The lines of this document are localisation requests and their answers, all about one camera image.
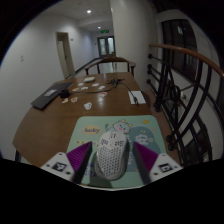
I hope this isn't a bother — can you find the black railing with wooden handrail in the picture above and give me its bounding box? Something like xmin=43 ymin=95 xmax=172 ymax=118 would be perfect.
xmin=146 ymin=43 xmax=224 ymax=168

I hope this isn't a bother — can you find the large black desk pad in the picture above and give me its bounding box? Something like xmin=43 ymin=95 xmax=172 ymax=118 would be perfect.
xmin=30 ymin=81 xmax=75 ymax=111

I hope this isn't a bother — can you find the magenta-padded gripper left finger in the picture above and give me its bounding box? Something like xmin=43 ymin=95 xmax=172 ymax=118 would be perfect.
xmin=40 ymin=141 xmax=93 ymax=185

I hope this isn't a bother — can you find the dark framed window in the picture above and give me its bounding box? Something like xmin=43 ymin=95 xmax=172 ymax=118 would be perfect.
xmin=160 ymin=19 xmax=201 ymax=81

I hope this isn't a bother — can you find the small black box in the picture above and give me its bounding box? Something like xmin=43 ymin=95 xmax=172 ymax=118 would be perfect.
xmin=59 ymin=88 xmax=70 ymax=99

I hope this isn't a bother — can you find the clear plastic packet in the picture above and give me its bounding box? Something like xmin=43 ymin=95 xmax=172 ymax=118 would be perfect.
xmin=43 ymin=89 xmax=58 ymax=98

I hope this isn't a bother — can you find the green cartoon mouse pad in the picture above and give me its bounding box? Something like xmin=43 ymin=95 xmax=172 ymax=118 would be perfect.
xmin=66 ymin=115 xmax=161 ymax=189

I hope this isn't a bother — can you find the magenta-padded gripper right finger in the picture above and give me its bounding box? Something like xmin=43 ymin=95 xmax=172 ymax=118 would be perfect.
xmin=132 ymin=142 xmax=184 ymax=186

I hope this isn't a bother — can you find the glass double door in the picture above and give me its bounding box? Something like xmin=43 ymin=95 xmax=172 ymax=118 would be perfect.
xmin=96 ymin=35 xmax=116 ymax=58

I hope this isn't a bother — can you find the white side door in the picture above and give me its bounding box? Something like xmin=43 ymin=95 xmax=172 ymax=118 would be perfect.
xmin=55 ymin=31 xmax=76 ymax=79

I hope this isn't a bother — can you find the white paper card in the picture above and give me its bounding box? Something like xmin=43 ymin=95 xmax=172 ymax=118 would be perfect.
xmin=128 ymin=90 xmax=147 ymax=105

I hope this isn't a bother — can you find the white perforated computer mouse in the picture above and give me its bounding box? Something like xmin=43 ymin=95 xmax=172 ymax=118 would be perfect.
xmin=94 ymin=130 xmax=128 ymax=181

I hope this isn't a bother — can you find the wooden curved-back chair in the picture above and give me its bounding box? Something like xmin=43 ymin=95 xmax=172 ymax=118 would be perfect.
xmin=83 ymin=55 xmax=137 ymax=77

